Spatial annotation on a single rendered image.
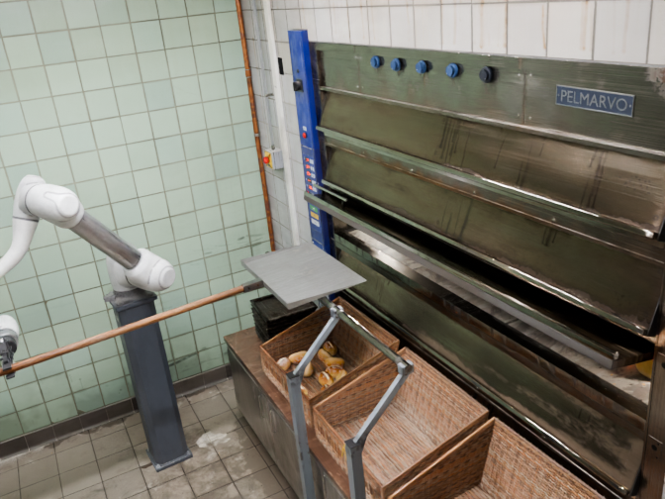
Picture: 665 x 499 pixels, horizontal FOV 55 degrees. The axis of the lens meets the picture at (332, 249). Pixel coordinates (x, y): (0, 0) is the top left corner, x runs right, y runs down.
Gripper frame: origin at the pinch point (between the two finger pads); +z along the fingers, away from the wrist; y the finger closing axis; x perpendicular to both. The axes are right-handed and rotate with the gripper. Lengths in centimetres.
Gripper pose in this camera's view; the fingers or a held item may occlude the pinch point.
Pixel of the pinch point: (8, 368)
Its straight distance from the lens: 270.4
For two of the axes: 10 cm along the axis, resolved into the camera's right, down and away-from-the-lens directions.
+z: 4.6, 3.2, -8.3
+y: 1.3, 9.0, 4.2
